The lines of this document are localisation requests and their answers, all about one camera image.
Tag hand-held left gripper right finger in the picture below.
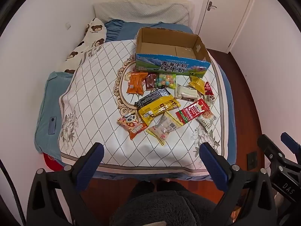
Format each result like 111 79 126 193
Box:
199 142 277 226

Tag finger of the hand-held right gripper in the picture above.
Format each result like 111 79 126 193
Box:
280 132 301 156
257 134 287 163

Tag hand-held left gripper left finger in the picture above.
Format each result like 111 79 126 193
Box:
27 142 104 226

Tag cookie snack packet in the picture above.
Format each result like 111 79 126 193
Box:
196 110 217 132

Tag orange panda snack packet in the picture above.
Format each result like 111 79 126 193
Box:
117 112 148 140

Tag large yellow snack packet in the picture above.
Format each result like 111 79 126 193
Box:
137 98 181 126

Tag colourful candy bag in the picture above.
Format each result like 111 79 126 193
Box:
155 74 177 90

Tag printed cardboard box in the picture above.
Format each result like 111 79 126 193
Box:
135 27 211 78

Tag red cloth item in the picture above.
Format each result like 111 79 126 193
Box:
43 153 65 172

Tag blue phone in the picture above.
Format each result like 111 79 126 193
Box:
48 116 57 134

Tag person's legs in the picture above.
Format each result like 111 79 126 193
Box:
110 181 233 226

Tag yellow clear snack packet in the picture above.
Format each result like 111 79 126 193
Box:
146 112 183 146

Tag bed with blue sheet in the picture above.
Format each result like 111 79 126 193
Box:
35 19 237 182

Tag white diamond printed blanket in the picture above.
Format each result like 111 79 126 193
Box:
58 39 232 176

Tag red cone snack packet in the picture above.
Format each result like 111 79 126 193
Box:
203 81 213 96

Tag small yellow snack packet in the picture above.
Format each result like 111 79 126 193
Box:
189 76 206 94

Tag black snack packet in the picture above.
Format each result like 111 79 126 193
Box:
135 86 176 109

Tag dark red snack packet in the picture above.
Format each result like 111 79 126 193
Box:
144 73 158 91

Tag bear print pillow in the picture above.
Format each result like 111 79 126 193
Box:
58 18 107 74

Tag blue ruffled pillow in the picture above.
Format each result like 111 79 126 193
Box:
104 19 141 43

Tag white door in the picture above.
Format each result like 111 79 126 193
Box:
195 0 255 52

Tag white pillow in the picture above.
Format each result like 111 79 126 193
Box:
93 0 195 26

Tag black cable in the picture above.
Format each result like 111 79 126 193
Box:
0 158 26 226

